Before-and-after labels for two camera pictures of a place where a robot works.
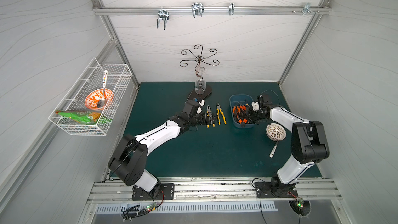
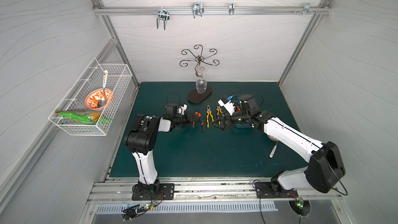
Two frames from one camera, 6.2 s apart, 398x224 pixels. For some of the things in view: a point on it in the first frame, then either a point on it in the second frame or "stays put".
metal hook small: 231,9 stays put
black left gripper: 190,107 → 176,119
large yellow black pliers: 219,109 stays put
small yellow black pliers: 209,115 stays put
